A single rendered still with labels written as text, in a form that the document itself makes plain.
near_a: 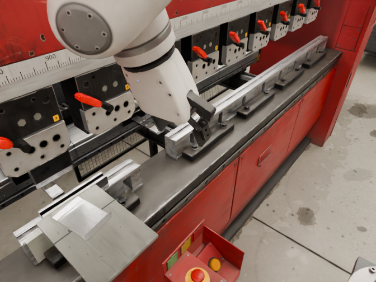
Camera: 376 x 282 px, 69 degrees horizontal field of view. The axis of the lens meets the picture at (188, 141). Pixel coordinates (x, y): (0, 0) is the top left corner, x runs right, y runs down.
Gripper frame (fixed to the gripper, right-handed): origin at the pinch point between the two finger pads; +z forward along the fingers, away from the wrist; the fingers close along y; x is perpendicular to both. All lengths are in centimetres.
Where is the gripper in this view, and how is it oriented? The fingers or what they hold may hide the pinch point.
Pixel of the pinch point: (182, 129)
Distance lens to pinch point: 47.5
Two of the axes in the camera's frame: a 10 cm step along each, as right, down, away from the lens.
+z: 2.9, 6.4, 7.1
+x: 5.7, -7.2, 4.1
